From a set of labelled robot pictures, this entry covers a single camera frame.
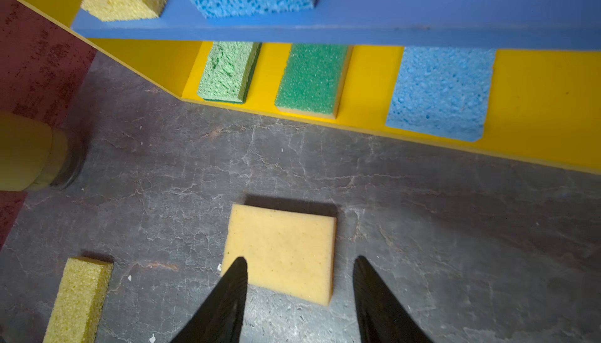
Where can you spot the tan sponge green scrub back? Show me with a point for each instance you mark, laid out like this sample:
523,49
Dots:
313,80

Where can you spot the yellow-green pen cup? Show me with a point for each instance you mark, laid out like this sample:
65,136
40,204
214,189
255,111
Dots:
36,156

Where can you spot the yellow shelf with coloured boards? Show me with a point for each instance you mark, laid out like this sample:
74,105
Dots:
544,106

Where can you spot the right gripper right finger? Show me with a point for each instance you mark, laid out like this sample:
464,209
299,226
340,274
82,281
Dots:
381,317

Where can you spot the green cellulose sponge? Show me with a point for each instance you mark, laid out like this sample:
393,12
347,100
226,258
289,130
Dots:
229,71

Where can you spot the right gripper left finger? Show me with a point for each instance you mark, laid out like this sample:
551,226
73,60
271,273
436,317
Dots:
220,318

